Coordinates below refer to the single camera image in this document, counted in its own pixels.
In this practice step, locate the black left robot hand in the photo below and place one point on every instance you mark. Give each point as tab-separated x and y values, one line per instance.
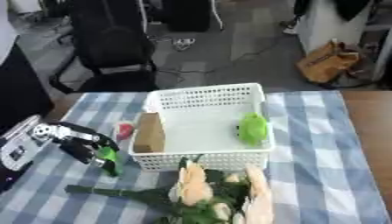
76	145

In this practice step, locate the green toy vegetable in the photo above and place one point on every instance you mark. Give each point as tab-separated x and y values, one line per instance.
110	156

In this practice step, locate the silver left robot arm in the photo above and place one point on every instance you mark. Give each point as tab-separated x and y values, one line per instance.
20	148

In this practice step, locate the red toy fruit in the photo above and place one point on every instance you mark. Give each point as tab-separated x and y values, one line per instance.
124	131

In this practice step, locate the brown cardboard piece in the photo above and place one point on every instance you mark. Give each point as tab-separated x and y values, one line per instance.
149	134

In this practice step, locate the black office chair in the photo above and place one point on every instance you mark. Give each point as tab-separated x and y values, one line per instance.
112	46

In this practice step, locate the peach artificial flower bouquet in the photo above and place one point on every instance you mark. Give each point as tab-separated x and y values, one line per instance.
196	188

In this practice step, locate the white plastic basket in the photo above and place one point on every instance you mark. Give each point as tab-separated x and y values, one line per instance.
204	131

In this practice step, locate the white shoes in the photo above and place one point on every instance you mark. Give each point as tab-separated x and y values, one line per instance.
184	43

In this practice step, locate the black bag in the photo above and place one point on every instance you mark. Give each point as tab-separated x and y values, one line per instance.
188	14

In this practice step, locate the green soft toy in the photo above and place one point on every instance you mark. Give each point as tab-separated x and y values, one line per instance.
252	128

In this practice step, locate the tan bag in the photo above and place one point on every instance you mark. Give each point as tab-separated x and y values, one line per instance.
326	62

